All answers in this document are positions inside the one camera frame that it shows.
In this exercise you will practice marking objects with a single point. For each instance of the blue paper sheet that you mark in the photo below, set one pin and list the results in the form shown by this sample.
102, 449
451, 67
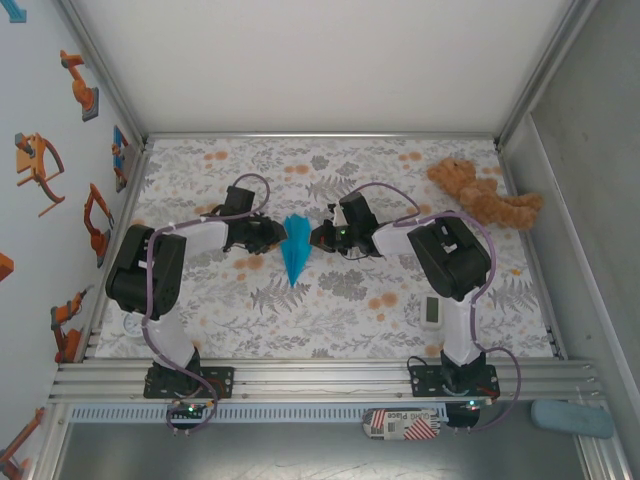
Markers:
296, 245

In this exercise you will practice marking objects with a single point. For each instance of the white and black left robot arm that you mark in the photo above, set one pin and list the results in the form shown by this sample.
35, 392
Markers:
145, 270

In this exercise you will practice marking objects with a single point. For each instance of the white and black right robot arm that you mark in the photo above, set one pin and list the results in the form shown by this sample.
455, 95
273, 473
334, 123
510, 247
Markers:
447, 255

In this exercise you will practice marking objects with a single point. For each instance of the thin aluminium crossbar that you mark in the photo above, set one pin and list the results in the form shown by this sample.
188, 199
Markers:
320, 135

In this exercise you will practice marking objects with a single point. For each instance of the floral print table mat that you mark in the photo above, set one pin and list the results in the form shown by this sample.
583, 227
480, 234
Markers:
300, 325

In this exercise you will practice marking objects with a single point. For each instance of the brown teddy bear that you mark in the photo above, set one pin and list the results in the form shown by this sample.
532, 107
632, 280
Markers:
480, 197

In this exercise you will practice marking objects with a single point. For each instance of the white digital timer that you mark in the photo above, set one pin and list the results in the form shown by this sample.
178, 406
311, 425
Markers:
430, 311

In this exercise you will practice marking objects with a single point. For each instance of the blue and orange sticker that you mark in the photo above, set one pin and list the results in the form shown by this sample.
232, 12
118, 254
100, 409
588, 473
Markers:
119, 145

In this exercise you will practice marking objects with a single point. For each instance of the white round clock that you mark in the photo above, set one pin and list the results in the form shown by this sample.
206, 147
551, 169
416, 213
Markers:
132, 326

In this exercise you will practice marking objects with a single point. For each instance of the small LED circuit board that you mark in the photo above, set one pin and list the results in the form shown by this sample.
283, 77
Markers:
472, 404
190, 410

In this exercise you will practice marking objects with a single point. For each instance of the newspaper print pencil case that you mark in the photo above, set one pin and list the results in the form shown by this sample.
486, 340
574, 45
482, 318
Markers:
400, 425

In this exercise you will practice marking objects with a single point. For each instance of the orange curved machine sticker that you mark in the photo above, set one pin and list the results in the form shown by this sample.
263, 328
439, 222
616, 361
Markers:
35, 160

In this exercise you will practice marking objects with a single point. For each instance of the orange block sticker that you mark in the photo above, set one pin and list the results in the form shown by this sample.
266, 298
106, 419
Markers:
5, 267

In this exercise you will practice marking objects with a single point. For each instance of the blue sponge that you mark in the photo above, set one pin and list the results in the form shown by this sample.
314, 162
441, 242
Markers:
572, 419

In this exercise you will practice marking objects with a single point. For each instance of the aluminium side rail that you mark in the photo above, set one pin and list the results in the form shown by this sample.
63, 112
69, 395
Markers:
124, 215
557, 345

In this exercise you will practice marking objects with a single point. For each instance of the wide aluminium frame rail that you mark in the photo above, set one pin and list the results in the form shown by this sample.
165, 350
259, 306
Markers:
320, 380

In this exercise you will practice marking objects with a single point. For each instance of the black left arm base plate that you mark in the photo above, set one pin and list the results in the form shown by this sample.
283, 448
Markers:
222, 382

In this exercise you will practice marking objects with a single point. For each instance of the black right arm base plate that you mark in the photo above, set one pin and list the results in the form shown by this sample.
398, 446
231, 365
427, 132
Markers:
425, 382

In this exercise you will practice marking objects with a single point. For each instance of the aluminium frame post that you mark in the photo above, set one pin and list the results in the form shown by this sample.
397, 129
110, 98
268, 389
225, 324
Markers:
100, 65
546, 65

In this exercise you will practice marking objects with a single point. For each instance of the small blue wall sticker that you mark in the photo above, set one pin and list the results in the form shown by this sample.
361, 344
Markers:
17, 12

